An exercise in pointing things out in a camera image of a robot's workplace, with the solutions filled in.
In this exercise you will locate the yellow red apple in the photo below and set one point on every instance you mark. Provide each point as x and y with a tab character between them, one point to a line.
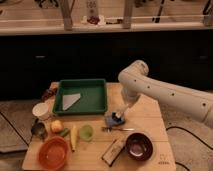
56	126

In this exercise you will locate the green plastic cup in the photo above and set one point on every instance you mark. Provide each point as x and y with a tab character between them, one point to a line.
86	132

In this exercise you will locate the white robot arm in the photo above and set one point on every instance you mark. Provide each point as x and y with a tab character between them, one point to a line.
135	81

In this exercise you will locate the yellow banana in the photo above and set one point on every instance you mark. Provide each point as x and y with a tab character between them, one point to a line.
73	137

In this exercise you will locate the blue sponge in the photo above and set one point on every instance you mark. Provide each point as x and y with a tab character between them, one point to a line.
110	122

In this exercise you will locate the dark brown object at table edge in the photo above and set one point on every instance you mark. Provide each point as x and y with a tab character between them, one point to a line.
49	93

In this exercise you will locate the metal fork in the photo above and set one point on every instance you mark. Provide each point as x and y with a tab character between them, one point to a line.
109	129

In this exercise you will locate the green cucumber toy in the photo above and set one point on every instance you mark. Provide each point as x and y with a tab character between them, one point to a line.
64	132

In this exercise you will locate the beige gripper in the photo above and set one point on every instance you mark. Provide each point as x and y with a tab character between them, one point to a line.
130	98

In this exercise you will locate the small metal pot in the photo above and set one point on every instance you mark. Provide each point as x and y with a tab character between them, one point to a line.
38	129

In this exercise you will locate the green plastic tray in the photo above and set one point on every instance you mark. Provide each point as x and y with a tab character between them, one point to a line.
93	97

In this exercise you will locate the dark purple bowl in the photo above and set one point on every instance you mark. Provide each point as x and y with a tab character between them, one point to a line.
139	147

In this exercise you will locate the grey folded cloth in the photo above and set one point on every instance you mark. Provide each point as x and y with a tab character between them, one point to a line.
69	100

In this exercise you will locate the wooden black rectangular block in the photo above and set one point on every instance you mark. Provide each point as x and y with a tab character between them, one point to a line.
113	151

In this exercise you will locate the white paper cup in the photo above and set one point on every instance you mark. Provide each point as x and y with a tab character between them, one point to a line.
41	111

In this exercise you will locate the orange plastic bowl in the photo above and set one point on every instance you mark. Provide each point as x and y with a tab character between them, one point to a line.
52	154

